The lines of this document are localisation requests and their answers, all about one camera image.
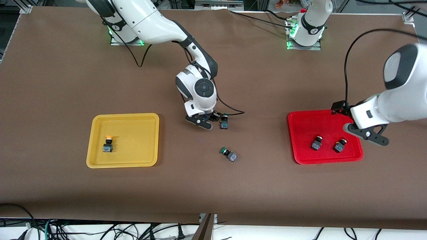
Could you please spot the red button with yellow tag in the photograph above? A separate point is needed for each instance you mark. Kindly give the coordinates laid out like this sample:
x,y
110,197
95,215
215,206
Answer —
x,y
339,146

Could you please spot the wooden table leg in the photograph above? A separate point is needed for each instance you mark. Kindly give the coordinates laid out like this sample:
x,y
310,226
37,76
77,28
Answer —
x,y
205,231

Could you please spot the green push button switch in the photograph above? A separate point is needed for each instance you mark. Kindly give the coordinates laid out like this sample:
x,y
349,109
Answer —
x,y
230,155
224,123

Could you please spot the red plastic tray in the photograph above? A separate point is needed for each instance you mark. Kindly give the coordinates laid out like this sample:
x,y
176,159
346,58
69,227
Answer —
x,y
325,123

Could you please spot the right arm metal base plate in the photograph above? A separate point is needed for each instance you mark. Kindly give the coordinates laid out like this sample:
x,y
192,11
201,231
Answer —
x,y
126,43

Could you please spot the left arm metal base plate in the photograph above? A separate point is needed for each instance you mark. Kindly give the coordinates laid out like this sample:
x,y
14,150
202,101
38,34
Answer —
x,y
303,48

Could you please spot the red push button switch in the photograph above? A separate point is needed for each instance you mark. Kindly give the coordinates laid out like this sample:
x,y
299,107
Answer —
x,y
317,143

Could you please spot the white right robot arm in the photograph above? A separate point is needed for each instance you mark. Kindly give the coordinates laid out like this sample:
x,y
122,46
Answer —
x,y
150,20

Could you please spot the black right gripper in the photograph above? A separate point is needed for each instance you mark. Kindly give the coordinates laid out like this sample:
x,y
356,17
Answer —
x,y
214,116

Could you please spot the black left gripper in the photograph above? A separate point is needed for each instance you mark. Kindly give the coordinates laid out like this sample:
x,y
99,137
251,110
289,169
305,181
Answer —
x,y
340,107

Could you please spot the black power plug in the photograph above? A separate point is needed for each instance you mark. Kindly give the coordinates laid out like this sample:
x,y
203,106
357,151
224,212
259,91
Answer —
x,y
180,233

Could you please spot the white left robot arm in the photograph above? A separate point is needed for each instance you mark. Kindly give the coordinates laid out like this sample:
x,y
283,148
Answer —
x,y
403,100

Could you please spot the brown table cover sheet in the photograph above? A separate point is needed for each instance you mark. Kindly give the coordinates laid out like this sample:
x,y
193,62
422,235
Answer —
x,y
213,186

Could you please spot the yellow plastic tray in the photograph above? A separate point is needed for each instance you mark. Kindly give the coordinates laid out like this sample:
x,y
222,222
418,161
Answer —
x,y
133,140

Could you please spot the yellow push button switch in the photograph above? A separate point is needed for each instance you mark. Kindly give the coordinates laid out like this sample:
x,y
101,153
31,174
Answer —
x,y
108,146

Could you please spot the grey metal box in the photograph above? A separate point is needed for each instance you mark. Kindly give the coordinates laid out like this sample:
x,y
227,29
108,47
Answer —
x,y
218,5

